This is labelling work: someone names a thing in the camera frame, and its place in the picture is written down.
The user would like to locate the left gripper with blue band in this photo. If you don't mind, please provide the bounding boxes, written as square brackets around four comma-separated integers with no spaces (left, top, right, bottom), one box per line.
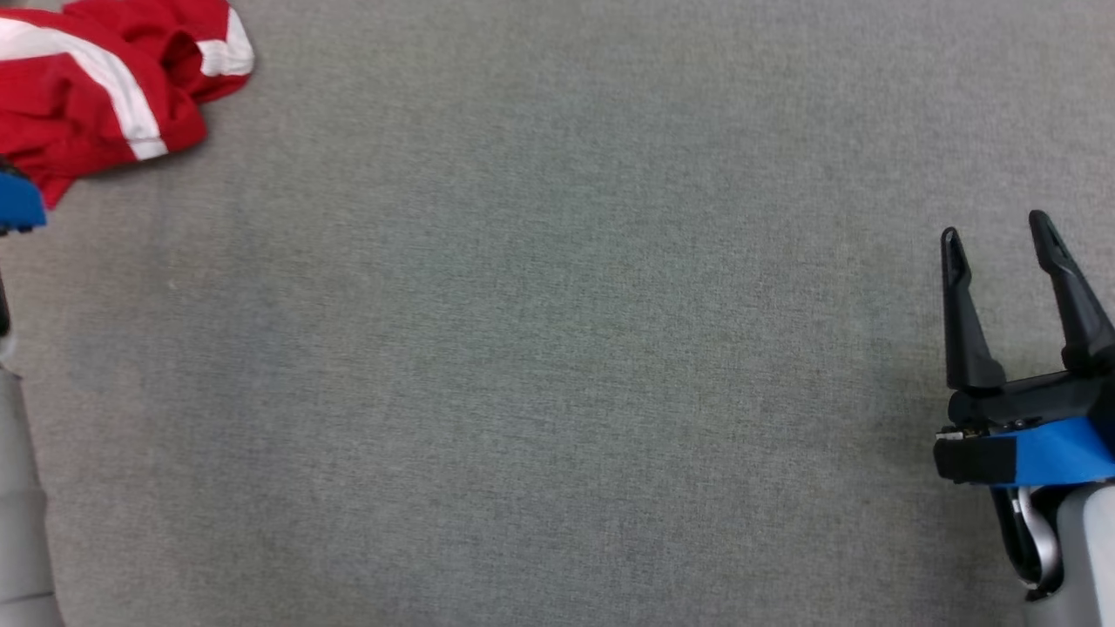
[0,165,47,238]

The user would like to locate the right gripper with blue band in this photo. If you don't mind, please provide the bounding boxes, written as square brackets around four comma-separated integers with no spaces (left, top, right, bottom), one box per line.
[934,209,1115,487]

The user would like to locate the red shorts with white stripe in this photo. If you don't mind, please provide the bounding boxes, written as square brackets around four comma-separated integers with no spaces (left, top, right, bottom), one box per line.
[0,0,255,210]

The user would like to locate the grey fabric sofa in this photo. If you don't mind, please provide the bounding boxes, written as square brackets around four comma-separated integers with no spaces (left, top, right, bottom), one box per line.
[0,0,1115,627]

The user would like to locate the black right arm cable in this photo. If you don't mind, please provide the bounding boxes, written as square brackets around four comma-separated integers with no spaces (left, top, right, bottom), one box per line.
[991,486,1065,602]

